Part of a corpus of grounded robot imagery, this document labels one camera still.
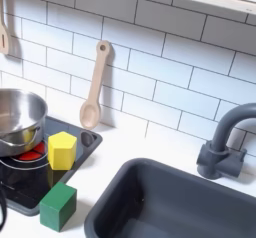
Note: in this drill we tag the steel pot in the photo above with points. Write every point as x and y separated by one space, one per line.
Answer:
18 115

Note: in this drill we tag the green cube block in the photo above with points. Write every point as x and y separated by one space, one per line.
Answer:
56 208

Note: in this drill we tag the dark grey tap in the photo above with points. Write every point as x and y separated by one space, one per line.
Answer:
218 155

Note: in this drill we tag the dark grey sink basin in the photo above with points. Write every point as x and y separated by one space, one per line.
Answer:
180 205

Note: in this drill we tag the black toy stove top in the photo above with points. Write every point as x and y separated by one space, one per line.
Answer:
31 185

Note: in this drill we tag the wooden spoon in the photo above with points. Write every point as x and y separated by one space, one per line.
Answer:
90 110

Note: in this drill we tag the wooden slotted spatula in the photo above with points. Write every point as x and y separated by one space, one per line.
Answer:
4 38

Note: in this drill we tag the yellow hexagonal block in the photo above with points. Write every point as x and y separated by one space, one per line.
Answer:
61 150

